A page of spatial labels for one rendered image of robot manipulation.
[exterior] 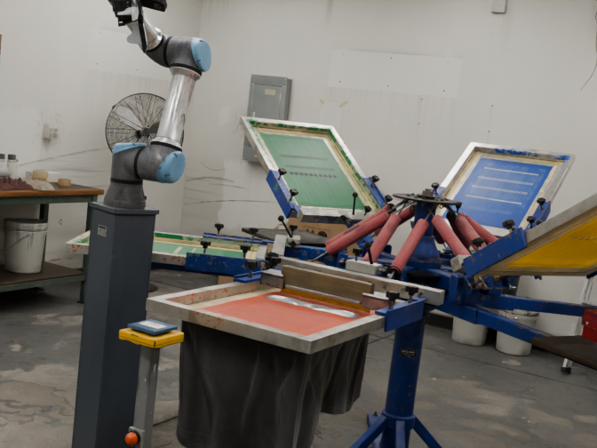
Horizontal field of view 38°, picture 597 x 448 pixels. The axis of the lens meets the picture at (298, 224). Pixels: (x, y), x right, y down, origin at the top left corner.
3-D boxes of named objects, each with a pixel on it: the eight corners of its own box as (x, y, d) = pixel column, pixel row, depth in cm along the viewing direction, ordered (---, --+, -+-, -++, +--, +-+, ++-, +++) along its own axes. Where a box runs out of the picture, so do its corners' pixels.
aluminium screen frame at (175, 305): (309, 355, 239) (311, 340, 238) (145, 310, 268) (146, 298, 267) (419, 315, 307) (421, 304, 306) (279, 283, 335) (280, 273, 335)
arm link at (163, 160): (147, 183, 317) (182, 44, 325) (182, 189, 312) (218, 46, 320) (130, 174, 306) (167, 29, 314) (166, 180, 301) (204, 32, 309)
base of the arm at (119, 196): (95, 202, 317) (98, 174, 316) (131, 203, 327) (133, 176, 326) (116, 208, 306) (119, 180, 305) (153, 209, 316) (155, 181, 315)
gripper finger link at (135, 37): (130, 55, 270) (124, 25, 268) (149, 52, 270) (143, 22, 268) (129, 55, 267) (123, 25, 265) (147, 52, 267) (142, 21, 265)
